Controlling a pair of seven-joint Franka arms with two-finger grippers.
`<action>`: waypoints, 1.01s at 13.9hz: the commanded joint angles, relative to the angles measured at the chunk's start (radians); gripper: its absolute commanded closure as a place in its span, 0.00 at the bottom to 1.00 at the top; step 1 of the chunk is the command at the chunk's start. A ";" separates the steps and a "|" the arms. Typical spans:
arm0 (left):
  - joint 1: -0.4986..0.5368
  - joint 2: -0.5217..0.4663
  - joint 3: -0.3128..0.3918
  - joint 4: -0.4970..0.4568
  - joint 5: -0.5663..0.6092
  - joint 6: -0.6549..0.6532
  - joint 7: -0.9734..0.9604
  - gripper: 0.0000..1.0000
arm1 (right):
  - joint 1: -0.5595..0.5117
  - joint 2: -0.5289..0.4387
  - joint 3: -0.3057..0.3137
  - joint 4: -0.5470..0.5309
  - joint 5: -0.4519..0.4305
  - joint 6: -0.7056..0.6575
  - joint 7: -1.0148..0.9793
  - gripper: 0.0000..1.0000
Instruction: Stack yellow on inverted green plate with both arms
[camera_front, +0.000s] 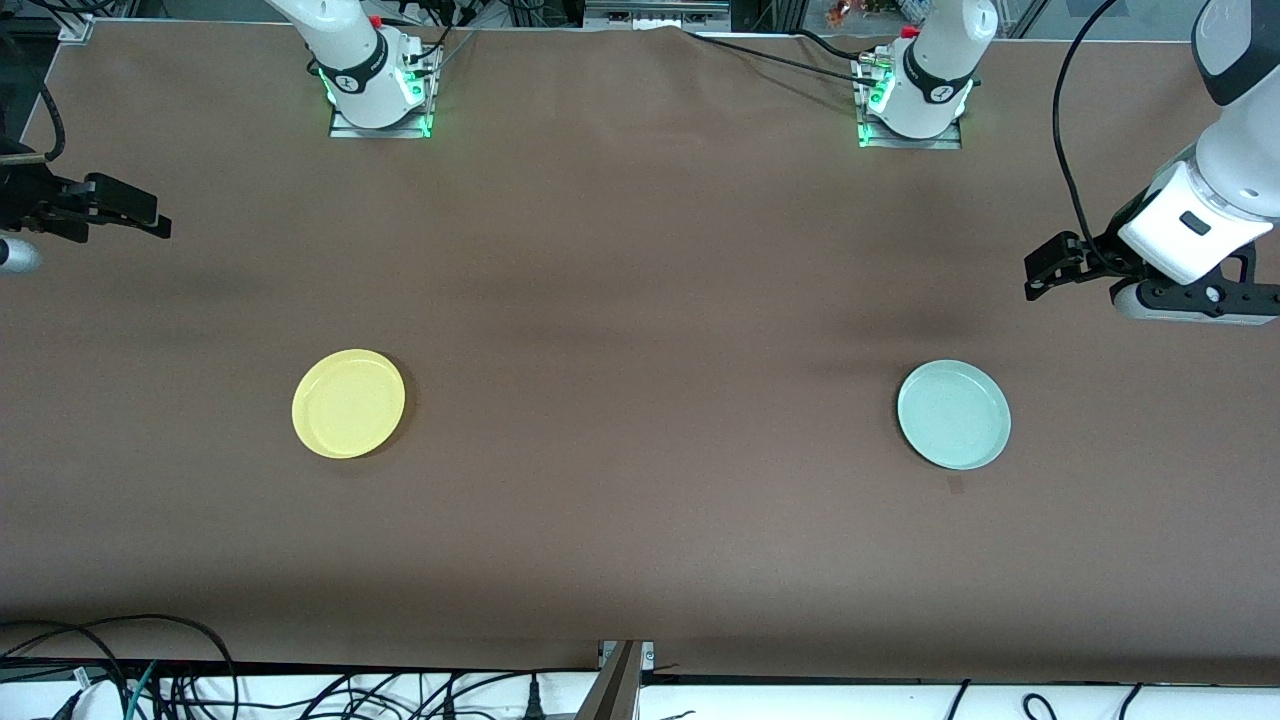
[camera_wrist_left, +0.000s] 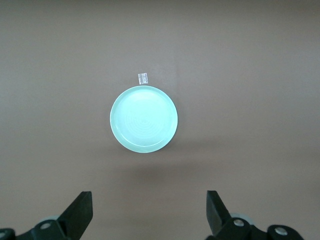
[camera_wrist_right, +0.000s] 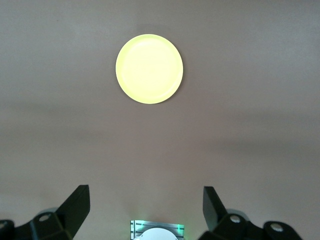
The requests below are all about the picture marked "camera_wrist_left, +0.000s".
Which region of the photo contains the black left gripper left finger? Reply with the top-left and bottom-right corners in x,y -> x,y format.
17,191 -> 94,240

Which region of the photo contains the small clear tape piece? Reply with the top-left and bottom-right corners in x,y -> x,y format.
137,72 -> 149,85

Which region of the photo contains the brown table cover mat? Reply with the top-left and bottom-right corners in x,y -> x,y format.
0,0 -> 320,240

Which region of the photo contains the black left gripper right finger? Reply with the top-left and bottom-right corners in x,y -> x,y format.
206,190 -> 270,240

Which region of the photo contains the light green round plate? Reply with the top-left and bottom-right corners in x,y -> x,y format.
109,85 -> 179,154

